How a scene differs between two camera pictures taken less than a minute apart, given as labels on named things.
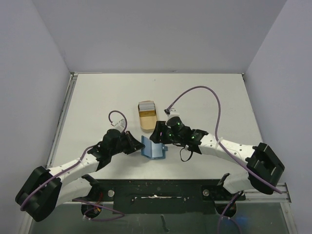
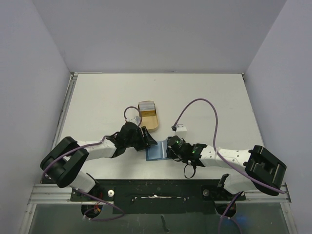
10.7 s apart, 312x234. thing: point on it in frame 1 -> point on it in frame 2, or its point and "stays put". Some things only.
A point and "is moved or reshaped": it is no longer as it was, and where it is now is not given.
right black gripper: (161, 133) -> (169, 149)
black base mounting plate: (162, 196) stays put
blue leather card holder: (152, 150) is moved or reshaped
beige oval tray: (148, 120) stays put
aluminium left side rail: (69, 93) stays put
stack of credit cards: (146, 106) stays put
